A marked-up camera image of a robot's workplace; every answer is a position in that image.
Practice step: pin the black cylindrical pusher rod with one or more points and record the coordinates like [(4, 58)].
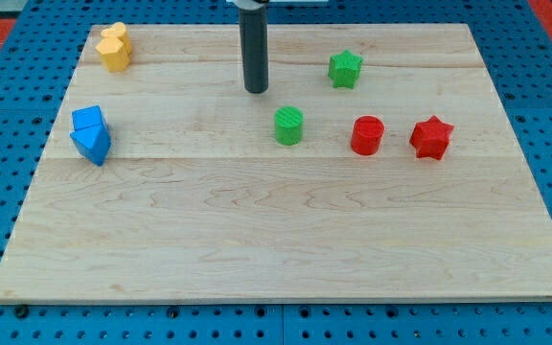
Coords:
[(253, 35)]

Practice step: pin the green star block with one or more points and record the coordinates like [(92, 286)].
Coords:
[(344, 69)]

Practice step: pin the red star block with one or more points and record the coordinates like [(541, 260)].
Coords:
[(431, 138)]

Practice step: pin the green cylinder block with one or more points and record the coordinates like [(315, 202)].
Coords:
[(288, 121)]

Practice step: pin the yellow heart block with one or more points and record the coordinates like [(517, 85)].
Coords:
[(119, 31)]

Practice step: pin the yellow hexagon block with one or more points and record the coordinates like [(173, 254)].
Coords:
[(113, 54)]

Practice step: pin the wooden board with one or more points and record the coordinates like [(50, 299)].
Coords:
[(197, 203)]

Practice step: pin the red cylinder block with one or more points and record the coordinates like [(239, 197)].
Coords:
[(367, 134)]

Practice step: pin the blue cube block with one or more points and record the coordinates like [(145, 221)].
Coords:
[(90, 116)]

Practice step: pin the blue triangle block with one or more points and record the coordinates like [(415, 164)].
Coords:
[(93, 143)]

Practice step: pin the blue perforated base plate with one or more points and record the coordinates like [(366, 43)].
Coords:
[(36, 65)]

